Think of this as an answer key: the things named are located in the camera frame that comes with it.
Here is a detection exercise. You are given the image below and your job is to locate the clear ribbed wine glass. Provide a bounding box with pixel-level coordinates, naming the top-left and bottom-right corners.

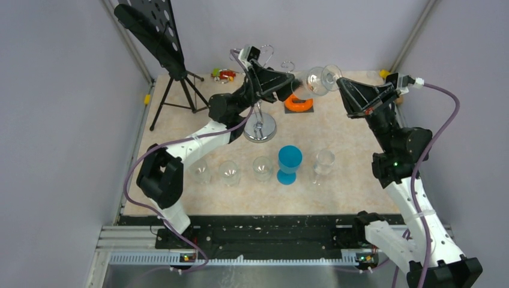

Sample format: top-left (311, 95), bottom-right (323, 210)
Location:
top-left (253, 156), bottom-right (274, 183)
top-left (189, 158), bottom-right (211, 184)
top-left (218, 160), bottom-right (241, 187)

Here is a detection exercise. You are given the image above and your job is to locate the blue wine glass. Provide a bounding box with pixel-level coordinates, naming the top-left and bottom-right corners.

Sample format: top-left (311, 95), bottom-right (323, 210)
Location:
top-left (276, 145), bottom-right (303, 185)

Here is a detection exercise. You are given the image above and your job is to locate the clear smooth wine glass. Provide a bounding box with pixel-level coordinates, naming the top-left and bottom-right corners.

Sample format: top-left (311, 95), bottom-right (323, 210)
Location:
top-left (311, 149), bottom-right (336, 185)

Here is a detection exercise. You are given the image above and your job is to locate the chrome wine glass rack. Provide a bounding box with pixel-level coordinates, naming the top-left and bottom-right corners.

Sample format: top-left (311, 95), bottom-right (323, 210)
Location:
top-left (230, 49), bottom-right (277, 143)

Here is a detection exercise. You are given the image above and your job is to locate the black music stand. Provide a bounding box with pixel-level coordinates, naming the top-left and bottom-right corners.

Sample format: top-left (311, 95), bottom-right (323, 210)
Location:
top-left (113, 1), bottom-right (209, 131)

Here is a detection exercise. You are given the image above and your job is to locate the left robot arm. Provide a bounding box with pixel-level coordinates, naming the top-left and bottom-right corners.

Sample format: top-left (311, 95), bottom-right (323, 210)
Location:
top-left (136, 60), bottom-right (295, 248)

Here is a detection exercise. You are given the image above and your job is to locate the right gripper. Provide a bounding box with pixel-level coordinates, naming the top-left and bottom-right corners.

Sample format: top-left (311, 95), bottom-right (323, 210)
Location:
top-left (336, 78), bottom-right (401, 152)

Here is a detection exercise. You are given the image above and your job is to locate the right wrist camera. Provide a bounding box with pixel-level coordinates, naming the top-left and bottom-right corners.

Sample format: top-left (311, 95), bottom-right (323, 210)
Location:
top-left (385, 73), bottom-right (425, 95)

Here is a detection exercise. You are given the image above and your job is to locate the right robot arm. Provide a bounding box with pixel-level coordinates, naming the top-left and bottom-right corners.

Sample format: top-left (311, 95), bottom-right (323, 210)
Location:
top-left (336, 73), bottom-right (483, 287)

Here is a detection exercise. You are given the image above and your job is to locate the orange toy block piece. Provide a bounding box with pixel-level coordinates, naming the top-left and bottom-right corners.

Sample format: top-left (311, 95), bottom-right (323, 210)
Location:
top-left (284, 94), bottom-right (313, 111)

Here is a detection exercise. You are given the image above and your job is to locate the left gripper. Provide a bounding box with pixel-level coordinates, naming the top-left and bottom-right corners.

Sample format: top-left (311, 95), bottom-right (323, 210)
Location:
top-left (233, 59), bottom-right (303, 116)

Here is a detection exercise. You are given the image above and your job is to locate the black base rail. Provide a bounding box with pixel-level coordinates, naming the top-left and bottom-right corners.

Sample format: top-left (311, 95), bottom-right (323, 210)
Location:
top-left (119, 214), bottom-right (406, 263)

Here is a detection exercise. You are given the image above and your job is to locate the red yellow toy car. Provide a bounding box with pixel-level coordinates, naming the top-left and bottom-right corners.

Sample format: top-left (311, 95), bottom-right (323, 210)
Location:
top-left (211, 68), bottom-right (236, 83)

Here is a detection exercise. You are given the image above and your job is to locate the yellow corner clip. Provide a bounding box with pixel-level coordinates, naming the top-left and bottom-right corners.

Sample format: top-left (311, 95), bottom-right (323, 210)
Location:
top-left (379, 70), bottom-right (391, 79)

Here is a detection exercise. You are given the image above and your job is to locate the clear tall wine glass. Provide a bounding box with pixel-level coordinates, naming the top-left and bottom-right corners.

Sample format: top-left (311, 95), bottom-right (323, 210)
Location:
top-left (291, 64), bottom-right (343, 100)

